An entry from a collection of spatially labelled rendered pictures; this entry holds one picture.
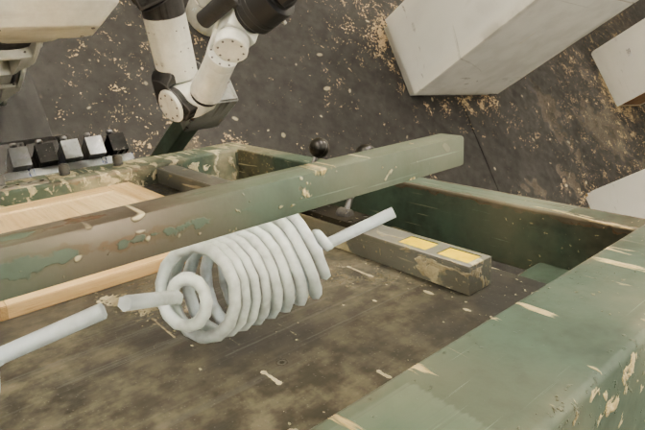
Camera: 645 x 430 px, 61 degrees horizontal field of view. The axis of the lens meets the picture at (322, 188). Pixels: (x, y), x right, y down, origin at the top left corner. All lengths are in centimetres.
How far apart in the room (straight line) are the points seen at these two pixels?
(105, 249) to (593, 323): 37
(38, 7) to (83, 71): 154
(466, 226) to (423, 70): 252
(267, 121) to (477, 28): 127
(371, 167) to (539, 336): 21
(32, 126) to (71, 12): 118
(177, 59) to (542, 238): 82
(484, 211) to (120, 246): 81
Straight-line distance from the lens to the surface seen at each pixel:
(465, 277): 73
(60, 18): 115
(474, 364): 42
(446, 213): 104
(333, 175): 29
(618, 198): 448
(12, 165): 156
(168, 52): 125
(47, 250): 23
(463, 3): 333
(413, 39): 355
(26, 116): 230
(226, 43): 106
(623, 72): 573
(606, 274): 58
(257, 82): 295
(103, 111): 256
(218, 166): 155
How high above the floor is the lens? 218
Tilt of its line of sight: 50 degrees down
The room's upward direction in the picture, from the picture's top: 54 degrees clockwise
